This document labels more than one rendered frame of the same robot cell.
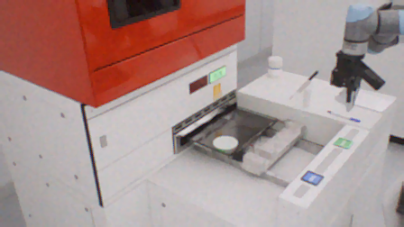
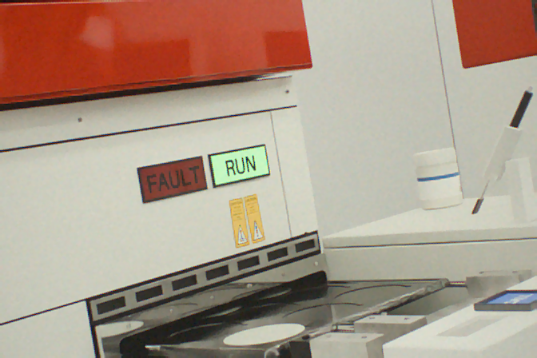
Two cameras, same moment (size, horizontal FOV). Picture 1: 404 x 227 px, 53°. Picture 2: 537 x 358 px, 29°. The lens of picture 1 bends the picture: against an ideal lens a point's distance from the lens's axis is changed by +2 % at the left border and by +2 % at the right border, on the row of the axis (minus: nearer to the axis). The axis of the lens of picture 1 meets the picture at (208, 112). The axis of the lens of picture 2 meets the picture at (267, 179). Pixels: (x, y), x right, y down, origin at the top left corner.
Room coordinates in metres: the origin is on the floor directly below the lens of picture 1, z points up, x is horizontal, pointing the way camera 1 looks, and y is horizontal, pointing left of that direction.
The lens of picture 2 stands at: (0.13, -0.20, 1.15)
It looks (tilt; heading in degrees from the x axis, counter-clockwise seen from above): 3 degrees down; 5
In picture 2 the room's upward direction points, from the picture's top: 10 degrees counter-clockwise
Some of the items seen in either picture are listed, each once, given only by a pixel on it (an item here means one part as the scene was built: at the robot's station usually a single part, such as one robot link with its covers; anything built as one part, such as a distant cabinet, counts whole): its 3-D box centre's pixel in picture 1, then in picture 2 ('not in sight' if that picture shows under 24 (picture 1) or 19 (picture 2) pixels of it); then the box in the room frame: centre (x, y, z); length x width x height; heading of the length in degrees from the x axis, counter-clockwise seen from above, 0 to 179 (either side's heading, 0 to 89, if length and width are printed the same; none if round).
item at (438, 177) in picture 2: (274, 67); (438, 178); (1.88, -0.34, 1.01); 0.07 x 0.07 x 0.10
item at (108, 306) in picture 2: (206, 110); (216, 272); (1.54, 0.01, 0.96); 0.44 x 0.01 x 0.02; 141
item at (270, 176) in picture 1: (245, 166); not in sight; (1.28, -0.14, 0.84); 0.50 x 0.02 x 0.03; 51
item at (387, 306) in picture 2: (254, 137); (364, 315); (1.40, -0.19, 0.90); 0.38 x 0.01 x 0.01; 141
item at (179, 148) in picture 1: (207, 122); (226, 317); (1.54, 0.00, 0.89); 0.44 x 0.02 x 0.10; 141
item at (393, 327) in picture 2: (265, 150); (391, 329); (1.30, -0.22, 0.89); 0.08 x 0.03 x 0.03; 51
